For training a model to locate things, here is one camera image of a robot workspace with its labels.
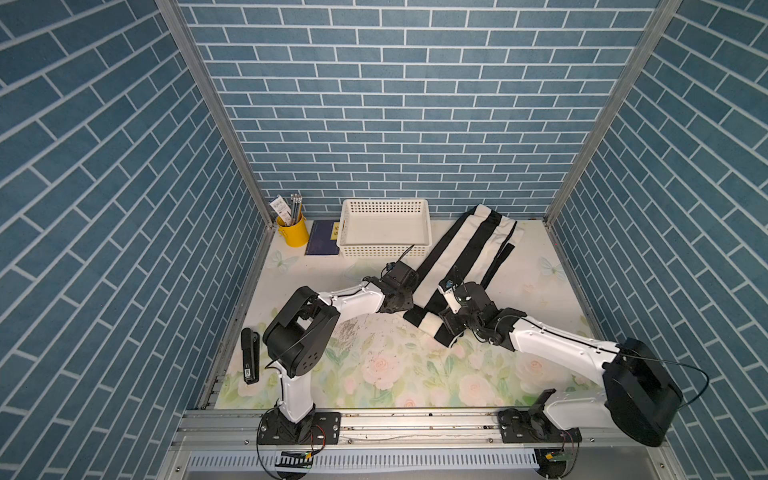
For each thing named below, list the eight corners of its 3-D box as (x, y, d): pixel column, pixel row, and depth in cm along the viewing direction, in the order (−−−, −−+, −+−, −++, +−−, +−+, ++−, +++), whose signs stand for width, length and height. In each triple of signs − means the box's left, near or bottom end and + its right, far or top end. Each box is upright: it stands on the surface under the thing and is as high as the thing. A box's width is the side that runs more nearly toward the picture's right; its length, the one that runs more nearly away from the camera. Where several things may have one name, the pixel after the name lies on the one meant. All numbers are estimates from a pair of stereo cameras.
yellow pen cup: (282, 248, 112) (274, 230, 105) (285, 235, 117) (277, 216, 109) (307, 246, 113) (301, 228, 105) (309, 233, 118) (302, 214, 110)
